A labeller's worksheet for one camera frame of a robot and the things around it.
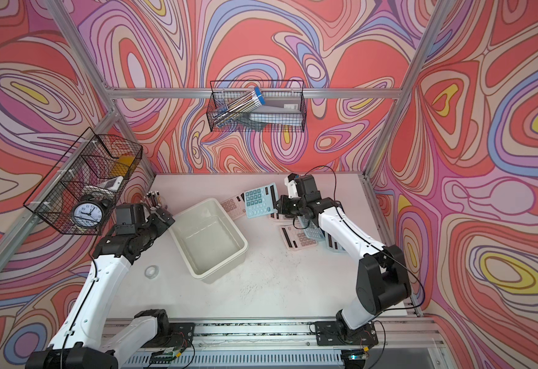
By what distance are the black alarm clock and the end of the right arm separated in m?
0.56

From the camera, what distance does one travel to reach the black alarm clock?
2.21 feet

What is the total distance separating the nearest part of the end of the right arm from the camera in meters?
0.62
